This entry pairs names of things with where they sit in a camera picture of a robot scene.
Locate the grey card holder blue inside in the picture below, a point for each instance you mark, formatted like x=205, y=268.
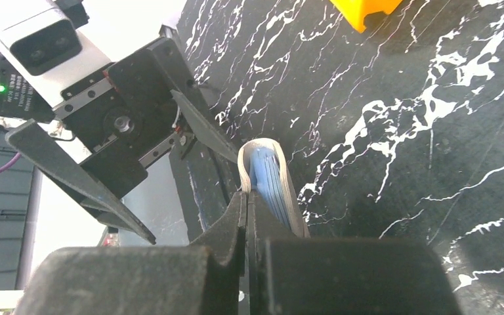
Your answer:
x=262, y=167

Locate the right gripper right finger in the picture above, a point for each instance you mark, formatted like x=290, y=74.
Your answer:
x=292, y=275

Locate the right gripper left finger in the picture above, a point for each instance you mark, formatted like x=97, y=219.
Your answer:
x=200, y=278

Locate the orange double bin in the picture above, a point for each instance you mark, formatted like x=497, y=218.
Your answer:
x=355, y=11

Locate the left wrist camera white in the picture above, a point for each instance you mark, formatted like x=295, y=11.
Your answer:
x=43, y=44

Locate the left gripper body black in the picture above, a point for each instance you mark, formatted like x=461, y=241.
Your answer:
x=122, y=111

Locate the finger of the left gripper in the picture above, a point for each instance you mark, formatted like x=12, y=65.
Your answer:
x=206, y=132
x=34, y=143

